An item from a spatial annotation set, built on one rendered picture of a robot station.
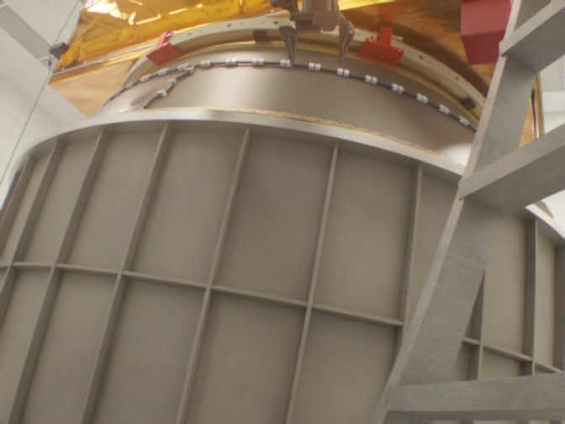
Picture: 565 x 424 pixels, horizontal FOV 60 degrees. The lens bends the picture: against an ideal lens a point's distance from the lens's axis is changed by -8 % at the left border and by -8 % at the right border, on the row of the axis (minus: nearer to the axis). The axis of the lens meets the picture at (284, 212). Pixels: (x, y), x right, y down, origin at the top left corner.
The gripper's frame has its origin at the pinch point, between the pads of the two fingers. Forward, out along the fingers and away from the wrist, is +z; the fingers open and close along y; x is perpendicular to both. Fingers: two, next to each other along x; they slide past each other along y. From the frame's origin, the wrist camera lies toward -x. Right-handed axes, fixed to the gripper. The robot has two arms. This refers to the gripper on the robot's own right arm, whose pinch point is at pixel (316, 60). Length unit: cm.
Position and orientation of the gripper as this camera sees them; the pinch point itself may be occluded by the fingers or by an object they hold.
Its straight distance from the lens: 105.9
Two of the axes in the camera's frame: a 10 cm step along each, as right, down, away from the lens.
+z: -0.4, 10.0, 0.9
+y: -9.5, -0.6, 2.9
